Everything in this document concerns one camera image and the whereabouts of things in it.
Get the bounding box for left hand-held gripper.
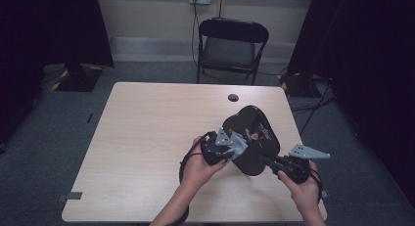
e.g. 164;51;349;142
200;127;237;166

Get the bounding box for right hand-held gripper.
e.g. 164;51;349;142
267;143;331;185

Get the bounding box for grey textured cleaning cloth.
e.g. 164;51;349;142
224;132;250;164

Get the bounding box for person's right hand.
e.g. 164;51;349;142
277;160;323;215

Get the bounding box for black stand base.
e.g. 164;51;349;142
51;63;105;93
279;72;323;99

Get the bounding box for black folding chair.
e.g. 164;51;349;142
196;17;270;86

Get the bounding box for dark curtain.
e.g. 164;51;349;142
286;0;415;199
0;0;115;146

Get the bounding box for grey floor tape strip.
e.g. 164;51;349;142
56;191;84;203

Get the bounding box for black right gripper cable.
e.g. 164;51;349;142
309;168;324;202

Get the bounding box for black floor cables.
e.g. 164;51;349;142
289;78;338;136

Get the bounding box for black cable from wall socket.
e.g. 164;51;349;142
191;2;201;68

